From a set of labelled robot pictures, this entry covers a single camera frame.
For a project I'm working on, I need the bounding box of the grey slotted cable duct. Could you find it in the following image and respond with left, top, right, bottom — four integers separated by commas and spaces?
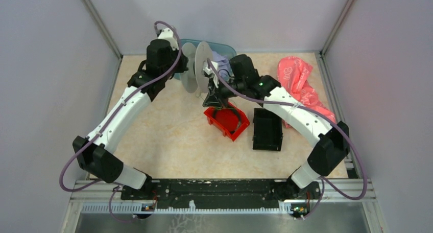
81, 202, 306, 215

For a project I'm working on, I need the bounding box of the grey plastic cable spool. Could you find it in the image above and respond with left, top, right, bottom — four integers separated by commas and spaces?
180, 41, 213, 93

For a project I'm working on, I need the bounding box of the teal plastic basin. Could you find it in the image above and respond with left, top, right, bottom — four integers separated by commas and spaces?
174, 38, 238, 80

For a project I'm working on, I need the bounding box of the pink patterned cloth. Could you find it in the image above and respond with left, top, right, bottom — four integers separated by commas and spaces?
277, 56, 336, 122

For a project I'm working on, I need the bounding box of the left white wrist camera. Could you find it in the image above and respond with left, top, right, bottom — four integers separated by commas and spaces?
157, 28, 179, 50

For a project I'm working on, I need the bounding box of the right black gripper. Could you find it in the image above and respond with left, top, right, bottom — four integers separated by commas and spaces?
202, 74, 246, 109

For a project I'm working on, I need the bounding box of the red plastic bin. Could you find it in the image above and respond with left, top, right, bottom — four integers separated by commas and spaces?
204, 103, 250, 142

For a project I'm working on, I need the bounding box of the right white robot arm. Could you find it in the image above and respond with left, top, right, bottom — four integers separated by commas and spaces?
194, 54, 350, 198

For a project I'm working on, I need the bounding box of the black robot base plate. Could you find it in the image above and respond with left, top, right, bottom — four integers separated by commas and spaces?
121, 179, 321, 209

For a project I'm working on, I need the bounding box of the black plastic bin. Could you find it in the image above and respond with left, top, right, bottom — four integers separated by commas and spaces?
253, 108, 283, 152

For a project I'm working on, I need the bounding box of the purple cloth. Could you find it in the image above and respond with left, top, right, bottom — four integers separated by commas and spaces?
212, 51, 232, 78

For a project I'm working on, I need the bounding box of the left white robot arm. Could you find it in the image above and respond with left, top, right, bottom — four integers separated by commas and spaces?
73, 39, 187, 199

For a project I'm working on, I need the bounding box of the black cable coil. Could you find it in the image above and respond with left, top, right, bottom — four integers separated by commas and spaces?
216, 106, 244, 132

